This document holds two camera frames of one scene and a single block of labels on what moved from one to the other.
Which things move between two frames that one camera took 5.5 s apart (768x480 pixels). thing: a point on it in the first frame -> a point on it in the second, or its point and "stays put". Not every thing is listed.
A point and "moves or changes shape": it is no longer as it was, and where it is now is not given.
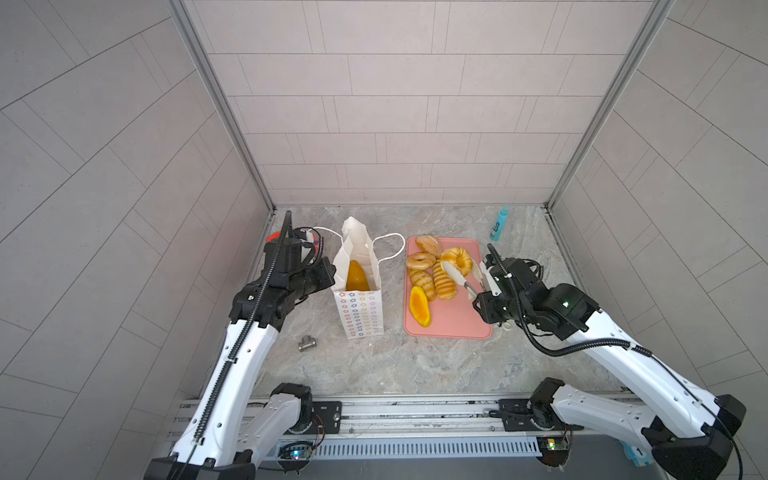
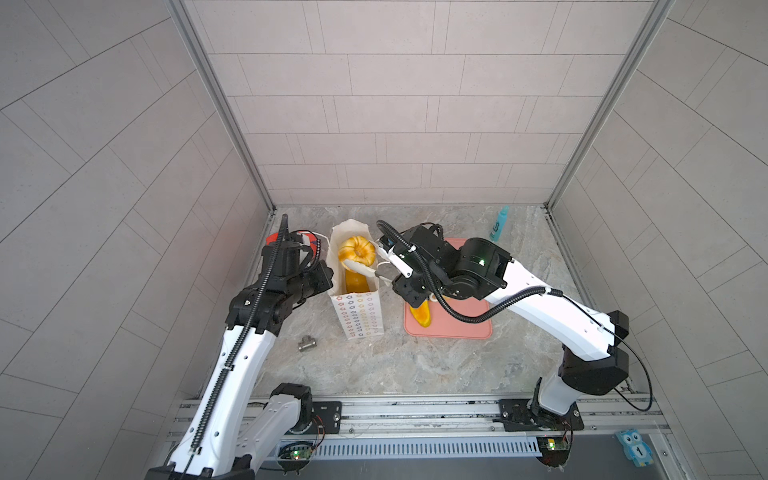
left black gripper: x=324 y=278 stays put
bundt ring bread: x=459 y=258 moves or changes shape
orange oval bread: x=419 y=306 stays put
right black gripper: x=482 y=300 -> x=404 y=291
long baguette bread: x=357 y=278 stays put
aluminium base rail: x=403 y=426 stays put
